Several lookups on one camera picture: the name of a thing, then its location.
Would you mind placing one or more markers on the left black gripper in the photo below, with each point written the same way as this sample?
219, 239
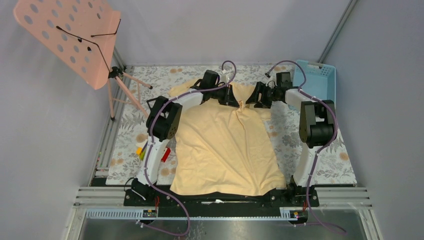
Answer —
228, 99

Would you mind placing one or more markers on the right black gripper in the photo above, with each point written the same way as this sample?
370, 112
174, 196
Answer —
261, 88

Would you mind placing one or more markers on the yellow shirt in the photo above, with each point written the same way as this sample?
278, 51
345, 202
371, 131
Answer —
225, 149

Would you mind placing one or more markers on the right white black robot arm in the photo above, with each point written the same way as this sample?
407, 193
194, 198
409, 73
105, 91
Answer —
317, 126

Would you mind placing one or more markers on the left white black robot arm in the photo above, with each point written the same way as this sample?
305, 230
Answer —
163, 122

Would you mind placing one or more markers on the black open brooch case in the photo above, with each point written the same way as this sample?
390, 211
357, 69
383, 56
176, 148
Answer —
150, 104

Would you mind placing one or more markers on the floral patterned table mat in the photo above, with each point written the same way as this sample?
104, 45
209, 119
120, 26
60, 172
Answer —
280, 121

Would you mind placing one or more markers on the light blue plastic basket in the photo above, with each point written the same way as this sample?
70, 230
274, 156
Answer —
320, 80

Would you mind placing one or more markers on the red box with white squares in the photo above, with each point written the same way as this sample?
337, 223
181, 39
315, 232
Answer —
166, 154

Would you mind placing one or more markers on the small multicolour block toy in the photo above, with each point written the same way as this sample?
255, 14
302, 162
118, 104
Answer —
141, 149

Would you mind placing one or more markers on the pink perforated music stand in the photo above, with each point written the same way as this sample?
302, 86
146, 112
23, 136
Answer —
82, 33

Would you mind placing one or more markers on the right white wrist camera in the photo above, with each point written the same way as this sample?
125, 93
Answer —
271, 81

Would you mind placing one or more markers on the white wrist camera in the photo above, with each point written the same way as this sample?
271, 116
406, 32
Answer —
271, 81
226, 76

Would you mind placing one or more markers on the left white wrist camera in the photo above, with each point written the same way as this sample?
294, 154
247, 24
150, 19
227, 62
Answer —
226, 76

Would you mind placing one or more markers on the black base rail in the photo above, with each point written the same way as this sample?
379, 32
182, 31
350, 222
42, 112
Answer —
215, 202

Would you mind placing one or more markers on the grey slotted cable duct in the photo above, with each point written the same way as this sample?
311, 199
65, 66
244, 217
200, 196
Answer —
171, 213

